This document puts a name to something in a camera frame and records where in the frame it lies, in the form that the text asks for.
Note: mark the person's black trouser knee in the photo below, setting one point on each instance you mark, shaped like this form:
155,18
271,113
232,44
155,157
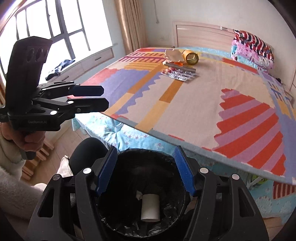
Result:
86,153

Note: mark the wooden nightstand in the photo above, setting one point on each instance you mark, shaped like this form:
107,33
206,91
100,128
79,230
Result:
287,92

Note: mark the wooden window seat drawers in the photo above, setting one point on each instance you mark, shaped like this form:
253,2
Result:
78,68

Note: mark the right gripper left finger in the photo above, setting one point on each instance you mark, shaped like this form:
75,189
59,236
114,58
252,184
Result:
105,170

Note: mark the wooden headboard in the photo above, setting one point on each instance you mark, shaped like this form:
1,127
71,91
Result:
189,34

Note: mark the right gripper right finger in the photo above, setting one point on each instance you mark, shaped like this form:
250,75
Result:
187,168

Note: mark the beige curtain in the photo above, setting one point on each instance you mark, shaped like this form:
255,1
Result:
132,25

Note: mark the window with dark frame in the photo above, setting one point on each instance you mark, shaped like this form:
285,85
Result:
76,28

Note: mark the person's left hand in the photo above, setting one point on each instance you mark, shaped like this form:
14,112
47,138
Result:
30,142

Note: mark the pill blister packs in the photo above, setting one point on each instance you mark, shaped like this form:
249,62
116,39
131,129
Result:
179,74

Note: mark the black trash bin with bag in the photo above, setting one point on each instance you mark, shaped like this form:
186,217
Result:
140,171

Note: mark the white plastic tray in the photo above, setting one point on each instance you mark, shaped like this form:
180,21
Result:
174,55

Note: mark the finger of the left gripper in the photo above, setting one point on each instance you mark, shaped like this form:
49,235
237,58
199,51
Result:
82,90
89,105

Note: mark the folded colourful quilts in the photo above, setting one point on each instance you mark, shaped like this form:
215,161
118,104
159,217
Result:
248,48

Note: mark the yellow tape roll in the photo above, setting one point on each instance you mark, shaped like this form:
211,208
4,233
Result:
190,57

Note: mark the orange bottle cap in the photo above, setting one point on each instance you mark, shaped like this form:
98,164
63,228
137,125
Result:
177,63

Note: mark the dark blue cloth on sill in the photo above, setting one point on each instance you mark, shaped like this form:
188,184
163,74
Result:
58,69

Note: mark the left forearm white sleeve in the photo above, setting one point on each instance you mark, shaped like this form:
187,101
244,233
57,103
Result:
17,198

